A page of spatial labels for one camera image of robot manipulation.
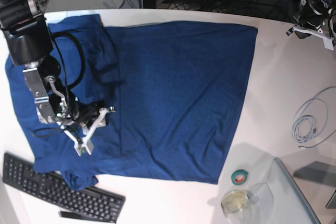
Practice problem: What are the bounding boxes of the green tape roll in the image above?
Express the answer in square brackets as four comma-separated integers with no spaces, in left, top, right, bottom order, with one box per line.
[230,169,249,186]

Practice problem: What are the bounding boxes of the coiled white cable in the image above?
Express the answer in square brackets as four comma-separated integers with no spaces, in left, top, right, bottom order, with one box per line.
[291,86,336,150]

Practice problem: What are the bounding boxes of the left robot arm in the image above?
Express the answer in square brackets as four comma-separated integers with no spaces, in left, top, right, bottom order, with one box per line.
[292,0,335,48]

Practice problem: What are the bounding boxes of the clear tape dispenser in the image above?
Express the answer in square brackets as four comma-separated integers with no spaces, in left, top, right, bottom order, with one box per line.
[221,190,253,224]

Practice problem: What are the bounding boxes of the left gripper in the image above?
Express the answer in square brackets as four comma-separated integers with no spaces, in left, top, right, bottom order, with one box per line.
[295,0,330,39]

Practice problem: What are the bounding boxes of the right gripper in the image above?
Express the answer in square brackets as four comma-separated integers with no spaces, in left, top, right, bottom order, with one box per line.
[67,100,105,128]

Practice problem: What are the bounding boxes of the black computer keyboard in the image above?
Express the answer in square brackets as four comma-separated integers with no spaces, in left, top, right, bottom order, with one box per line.
[3,153,125,223]

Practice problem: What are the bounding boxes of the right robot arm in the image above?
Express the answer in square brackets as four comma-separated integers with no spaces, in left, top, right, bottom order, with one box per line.
[1,0,108,135]

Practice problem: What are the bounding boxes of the dark blue t-shirt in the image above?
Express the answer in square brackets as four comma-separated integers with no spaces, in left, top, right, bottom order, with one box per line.
[5,15,258,190]

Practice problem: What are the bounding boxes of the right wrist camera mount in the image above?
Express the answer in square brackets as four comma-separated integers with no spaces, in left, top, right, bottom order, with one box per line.
[56,106,115,156]

